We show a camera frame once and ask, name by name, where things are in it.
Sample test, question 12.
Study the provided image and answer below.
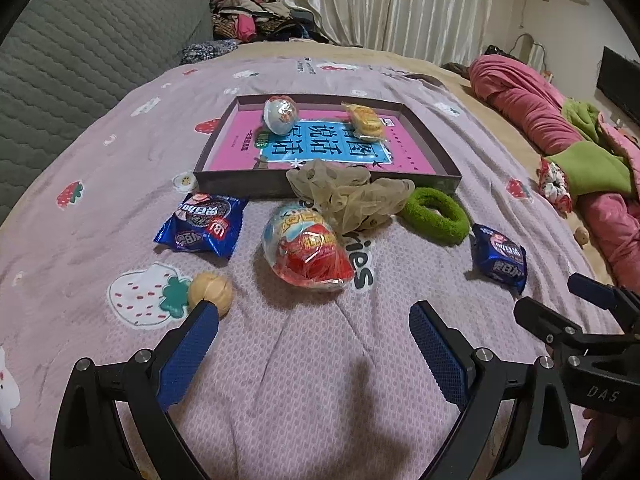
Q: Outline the dark floral cloth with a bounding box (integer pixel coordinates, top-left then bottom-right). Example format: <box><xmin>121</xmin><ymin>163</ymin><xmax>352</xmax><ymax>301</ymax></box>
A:
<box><xmin>180</xmin><ymin>39</ymin><xmax>240</xmax><ymax>66</ymax></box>

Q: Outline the black television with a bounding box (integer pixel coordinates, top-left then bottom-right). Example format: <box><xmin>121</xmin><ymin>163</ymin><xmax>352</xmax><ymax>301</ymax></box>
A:
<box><xmin>597</xmin><ymin>46</ymin><xmax>640</xmax><ymax>128</ymax></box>

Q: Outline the dark shallow cardboard box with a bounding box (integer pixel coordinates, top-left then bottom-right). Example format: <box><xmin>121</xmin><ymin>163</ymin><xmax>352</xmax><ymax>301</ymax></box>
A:
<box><xmin>192</xmin><ymin>94</ymin><xmax>463</xmax><ymax>200</ymax></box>

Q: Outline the green fleece blanket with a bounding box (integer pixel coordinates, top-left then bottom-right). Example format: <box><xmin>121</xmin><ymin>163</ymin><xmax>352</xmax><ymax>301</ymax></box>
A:
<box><xmin>545</xmin><ymin>99</ymin><xmax>633</xmax><ymax>196</ymax></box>

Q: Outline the pink and blue book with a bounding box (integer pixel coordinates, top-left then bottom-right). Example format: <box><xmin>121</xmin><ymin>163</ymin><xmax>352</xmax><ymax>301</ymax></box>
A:
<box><xmin>207</xmin><ymin>109</ymin><xmax>433</xmax><ymax>172</ymax></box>

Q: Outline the blue cookie packet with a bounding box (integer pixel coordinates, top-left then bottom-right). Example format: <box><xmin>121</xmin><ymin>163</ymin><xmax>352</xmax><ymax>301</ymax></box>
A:
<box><xmin>470</xmin><ymin>223</ymin><xmax>528</xmax><ymax>295</ymax></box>
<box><xmin>153</xmin><ymin>192</ymin><xmax>249</xmax><ymax>260</ymax></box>

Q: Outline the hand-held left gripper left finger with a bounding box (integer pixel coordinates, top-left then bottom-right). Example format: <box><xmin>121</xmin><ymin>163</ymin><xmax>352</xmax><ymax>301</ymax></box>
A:
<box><xmin>50</xmin><ymin>300</ymin><xmax>221</xmax><ymax>480</ymax></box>

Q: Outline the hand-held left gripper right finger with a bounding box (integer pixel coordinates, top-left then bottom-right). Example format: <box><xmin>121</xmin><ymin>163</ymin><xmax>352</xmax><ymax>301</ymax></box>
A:
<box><xmin>409</xmin><ymin>301</ymin><xmax>583</xmax><ymax>480</ymax></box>

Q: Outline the yellow snack packet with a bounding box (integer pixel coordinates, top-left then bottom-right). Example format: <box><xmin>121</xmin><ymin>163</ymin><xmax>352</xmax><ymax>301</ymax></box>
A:
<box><xmin>341</xmin><ymin>102</ymin><xmax>387</xmax><ymax>142</ymax></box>

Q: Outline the small silver toy egg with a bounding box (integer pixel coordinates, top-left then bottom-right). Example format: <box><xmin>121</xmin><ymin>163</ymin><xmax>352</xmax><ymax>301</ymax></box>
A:
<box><xmin>263</xmin><ymin>96</ymin><xmax>302</xmax><ymax>136</ymax></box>

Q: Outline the green fuzzy hair ring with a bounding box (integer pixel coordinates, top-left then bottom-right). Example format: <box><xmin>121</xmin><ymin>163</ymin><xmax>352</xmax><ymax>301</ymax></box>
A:
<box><xmin>397</xmin><ymin>186</ymin><xmax>471</xmax><ymax>246</ymax></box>

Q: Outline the tan bed sheet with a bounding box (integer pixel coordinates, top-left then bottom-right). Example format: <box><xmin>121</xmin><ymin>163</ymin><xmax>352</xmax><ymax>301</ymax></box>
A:
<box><xmin>235</xmin><ymin>40</ymin><xmax>621</xmax><ymax>291</ymax></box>

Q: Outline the beige walnut ball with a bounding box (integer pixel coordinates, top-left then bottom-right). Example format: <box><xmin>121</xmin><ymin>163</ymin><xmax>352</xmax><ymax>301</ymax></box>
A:
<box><xmin>187</xmin><ymin>272</ymin><xmax>234</xmax><ymax>320</ymax></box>

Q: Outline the large red toy egg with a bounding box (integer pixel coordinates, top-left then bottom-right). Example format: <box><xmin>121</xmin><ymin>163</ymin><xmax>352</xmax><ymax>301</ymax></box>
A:
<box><xmin>261</xmin><ymin>202</ymin><xmax>355</xmax><ymax>293</ymax></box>

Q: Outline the grey quilted headboard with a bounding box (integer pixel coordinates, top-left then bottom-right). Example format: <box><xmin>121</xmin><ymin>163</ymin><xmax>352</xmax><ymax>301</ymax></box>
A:
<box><xmin>0</xmin><ymin>0</ymin><xmax>216</xmax><ymax>226</ymax></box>

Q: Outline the pile of clothes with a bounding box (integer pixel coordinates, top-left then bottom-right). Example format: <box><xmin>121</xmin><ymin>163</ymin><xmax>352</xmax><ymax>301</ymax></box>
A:
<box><xmin>207</xmin><ymin>0</ymin><xmax>331</xmax><ymax>46</ymax></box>

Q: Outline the white arched frame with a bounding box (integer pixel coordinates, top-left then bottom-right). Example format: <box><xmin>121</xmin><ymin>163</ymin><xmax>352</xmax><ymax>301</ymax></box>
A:
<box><xmin>512</xmin><ymin>32</ymin><xmax>553</xmax><ymax>81</ymax></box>

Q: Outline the white curtain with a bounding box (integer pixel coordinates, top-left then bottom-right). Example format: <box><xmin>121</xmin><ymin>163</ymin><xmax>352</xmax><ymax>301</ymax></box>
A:
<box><xmin>282</xmin><ymin>0</ymin><xmax>496</xmax><ymax>68</ymax></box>

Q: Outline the beige mesh cloth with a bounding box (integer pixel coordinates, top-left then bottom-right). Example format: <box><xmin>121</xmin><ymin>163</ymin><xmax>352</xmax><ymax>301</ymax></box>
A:
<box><xmin>286</xmin><ymin>160</ymin><xmax>416</xmax><ymax>235</ymax></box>

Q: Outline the red and white scrunchie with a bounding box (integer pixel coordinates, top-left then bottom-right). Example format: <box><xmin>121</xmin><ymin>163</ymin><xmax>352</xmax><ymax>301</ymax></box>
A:
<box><xmin>537</xmin><ymin>157</ymin><xmax>573</xmax><ymax>216</ymax></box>

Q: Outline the pink quilt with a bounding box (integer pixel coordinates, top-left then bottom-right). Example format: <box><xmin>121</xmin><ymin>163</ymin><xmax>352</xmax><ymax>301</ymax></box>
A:
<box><xmin>468</xmin><ymin>55</ymin><xmax>640</xmax><ymax>291</ymax></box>

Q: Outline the person's right hand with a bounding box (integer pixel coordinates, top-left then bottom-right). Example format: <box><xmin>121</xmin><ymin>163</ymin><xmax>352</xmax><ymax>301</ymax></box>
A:
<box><xmin>580</xmin><ymin>407</ymin><xmax>640</xmax><ymax>458</ymax></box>

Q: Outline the pink strawberry printed blanket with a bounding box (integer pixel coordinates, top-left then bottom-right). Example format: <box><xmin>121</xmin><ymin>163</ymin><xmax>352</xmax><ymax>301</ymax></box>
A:
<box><xmin>0</xmin><ymin>55</ymin><xmax>621</xmax><ymax>480</ymax></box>

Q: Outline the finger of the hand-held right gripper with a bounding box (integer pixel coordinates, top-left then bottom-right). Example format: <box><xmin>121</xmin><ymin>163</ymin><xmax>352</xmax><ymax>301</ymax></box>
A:
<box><xmin>514</xmin><ymin>297</ymin><xmax>585</xmax><ymax>357</ymax></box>
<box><xmin>567</xmin><ymin>273</ymin><xmax>640</xmax><ymax>336</ymax></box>

